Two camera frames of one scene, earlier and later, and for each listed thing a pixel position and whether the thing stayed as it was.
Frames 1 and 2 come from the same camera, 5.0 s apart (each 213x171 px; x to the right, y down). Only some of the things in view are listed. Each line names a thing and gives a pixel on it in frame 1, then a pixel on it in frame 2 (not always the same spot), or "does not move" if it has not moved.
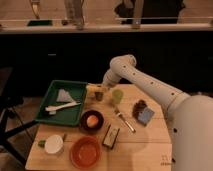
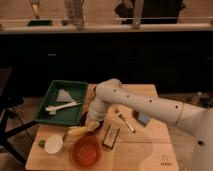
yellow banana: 96,88 -> 75,130
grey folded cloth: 63,95 does not move
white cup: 54,144 does not move
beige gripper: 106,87 -> 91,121
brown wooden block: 110,137 does not move
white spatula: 53,109 does not move
